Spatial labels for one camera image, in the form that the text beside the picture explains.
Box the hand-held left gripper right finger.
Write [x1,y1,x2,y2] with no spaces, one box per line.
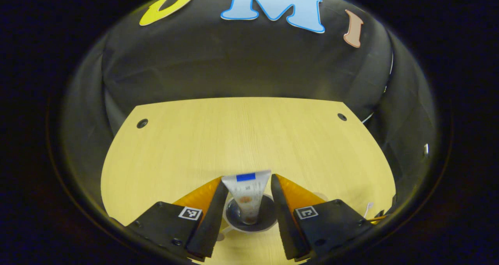
[271,174,374,262]

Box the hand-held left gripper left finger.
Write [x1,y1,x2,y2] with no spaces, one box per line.
[124,177,230,262]

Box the white grey cup with handle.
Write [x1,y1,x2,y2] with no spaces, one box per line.
[218,194,279,242]

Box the white toothpaste tube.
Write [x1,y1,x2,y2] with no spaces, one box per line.
[221,170,272,224]

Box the light wooden desktop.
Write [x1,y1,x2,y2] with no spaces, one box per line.
[101,97,396,265]

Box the thin white cable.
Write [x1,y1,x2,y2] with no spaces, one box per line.
[361,51,394,124]

